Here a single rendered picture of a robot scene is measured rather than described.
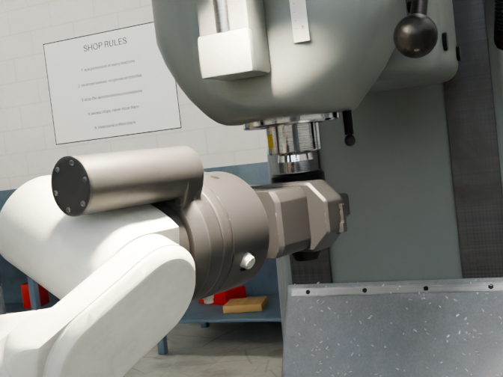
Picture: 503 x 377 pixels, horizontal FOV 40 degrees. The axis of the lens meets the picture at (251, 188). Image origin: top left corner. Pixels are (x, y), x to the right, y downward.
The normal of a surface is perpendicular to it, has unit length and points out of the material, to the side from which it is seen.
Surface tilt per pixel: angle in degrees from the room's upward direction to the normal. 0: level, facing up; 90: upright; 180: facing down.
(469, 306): 64
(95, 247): 52
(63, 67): 90
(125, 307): 115
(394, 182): 90
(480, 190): 90
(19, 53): 90
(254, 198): 59
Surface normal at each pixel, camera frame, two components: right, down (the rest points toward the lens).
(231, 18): -0.37, 0.09
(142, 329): 0.76, 0.37
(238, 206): 0.68, -0.46
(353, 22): 0.49, 0.24
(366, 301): -0.39, -0.36
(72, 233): -0.28, -0.55
